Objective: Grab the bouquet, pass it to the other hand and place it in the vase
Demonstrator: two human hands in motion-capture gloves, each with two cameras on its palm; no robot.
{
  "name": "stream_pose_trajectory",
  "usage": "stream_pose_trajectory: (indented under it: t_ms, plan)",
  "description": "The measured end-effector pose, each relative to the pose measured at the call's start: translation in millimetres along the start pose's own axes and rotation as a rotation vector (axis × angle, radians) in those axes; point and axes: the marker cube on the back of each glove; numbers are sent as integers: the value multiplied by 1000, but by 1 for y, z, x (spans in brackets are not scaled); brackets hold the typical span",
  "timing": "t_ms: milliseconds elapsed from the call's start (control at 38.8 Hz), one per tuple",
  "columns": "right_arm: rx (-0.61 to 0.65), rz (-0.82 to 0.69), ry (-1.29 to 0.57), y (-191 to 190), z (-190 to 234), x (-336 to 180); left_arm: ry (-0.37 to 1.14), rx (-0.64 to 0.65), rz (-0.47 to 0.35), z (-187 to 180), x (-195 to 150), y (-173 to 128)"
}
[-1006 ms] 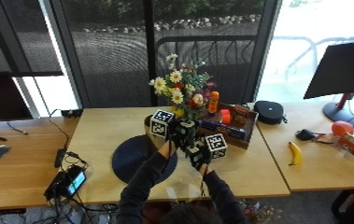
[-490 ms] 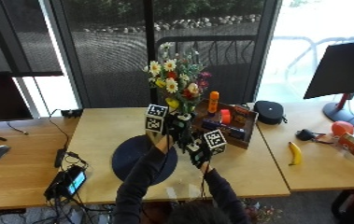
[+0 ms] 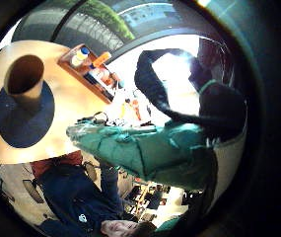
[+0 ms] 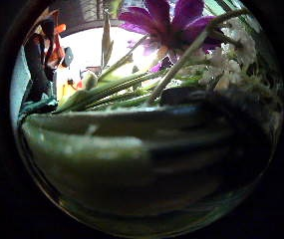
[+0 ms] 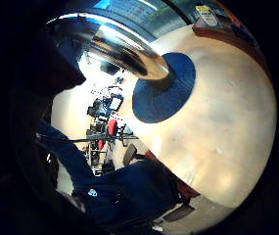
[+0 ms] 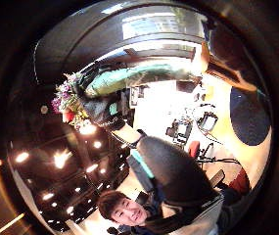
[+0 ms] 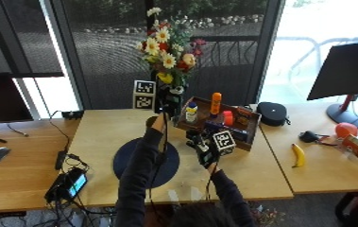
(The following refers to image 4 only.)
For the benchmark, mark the orange flower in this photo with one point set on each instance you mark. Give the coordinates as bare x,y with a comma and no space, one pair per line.
59,46

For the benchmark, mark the purple flower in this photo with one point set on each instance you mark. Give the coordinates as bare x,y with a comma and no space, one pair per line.
168,26

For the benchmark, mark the white flower cluster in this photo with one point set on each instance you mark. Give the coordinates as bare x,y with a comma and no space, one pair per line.
234,56

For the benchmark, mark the bunch of green flower stems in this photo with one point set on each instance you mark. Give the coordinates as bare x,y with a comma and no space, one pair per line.
115,89

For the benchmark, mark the teal cloth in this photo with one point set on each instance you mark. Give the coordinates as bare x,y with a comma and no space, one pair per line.
38,106

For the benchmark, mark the yellow flower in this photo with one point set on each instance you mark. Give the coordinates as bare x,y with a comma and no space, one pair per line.
69,89

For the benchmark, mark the pale green flower bud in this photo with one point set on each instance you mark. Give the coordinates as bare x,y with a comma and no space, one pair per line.
89,80

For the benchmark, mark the long narrow green leaf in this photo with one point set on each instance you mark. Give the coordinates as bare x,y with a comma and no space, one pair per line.
106,40

